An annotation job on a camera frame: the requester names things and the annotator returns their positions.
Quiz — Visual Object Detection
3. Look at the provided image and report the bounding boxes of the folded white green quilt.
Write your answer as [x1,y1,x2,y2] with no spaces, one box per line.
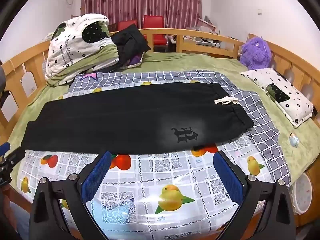
[44,14,119,87]

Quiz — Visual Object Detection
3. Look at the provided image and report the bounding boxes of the grey checked sheet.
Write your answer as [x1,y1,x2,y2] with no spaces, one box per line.
[64,70,291,186]

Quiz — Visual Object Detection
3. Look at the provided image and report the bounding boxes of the black pants with stripe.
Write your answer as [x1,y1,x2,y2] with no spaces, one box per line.
[21,82,254,154]

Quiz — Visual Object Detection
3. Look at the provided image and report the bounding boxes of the small blue toy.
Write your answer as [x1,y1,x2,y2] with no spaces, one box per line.
[289,133,299,148]

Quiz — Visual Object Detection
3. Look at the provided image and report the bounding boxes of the purple plush toy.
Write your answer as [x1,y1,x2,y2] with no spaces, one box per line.
[240,37,272,70]

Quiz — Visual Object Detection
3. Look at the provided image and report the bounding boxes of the black clothes pile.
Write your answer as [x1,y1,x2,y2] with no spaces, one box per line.
[98,24,151,73]

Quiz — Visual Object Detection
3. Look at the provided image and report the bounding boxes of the wooden bed frame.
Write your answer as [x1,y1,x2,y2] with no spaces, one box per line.
[0,28,320,230]

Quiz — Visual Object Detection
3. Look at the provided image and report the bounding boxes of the red chair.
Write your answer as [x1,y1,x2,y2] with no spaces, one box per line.
[117,20,137,31]
[143,15,168,46]

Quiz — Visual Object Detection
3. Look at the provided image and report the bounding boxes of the green bed blanket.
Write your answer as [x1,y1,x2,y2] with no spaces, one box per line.
[4,51,320,188]

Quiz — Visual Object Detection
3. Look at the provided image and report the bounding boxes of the fruit print tablecloth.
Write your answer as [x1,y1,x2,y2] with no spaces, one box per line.
[18,80,276,240]

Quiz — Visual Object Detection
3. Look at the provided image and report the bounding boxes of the white floral pillow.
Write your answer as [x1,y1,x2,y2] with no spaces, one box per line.
[241,68,313,128]

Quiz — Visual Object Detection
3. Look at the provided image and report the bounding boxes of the red striped curtain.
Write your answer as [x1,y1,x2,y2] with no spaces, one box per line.
[81,0,202,29]

